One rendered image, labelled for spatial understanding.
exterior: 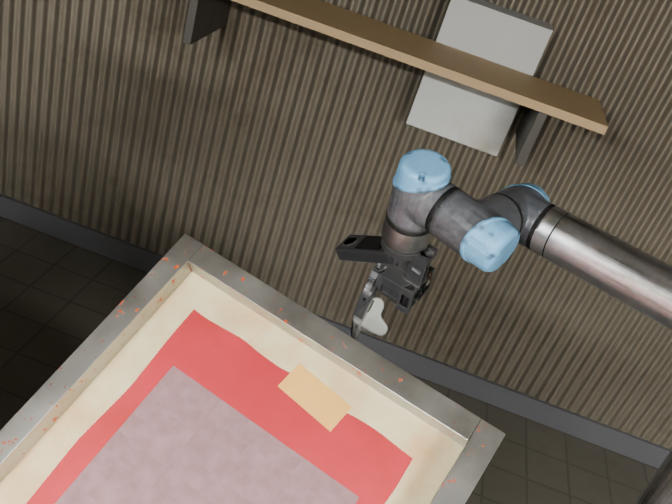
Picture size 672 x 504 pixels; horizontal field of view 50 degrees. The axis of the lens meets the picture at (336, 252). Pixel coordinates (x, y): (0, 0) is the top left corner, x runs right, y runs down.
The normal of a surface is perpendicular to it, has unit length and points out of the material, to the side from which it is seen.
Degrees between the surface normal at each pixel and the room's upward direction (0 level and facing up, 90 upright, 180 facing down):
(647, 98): 90
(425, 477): 32
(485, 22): 90
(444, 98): 90
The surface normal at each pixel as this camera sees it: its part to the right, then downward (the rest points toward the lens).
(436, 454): -0.03, -0.51
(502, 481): 0.28, -0.81
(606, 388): -0.22, 0.47
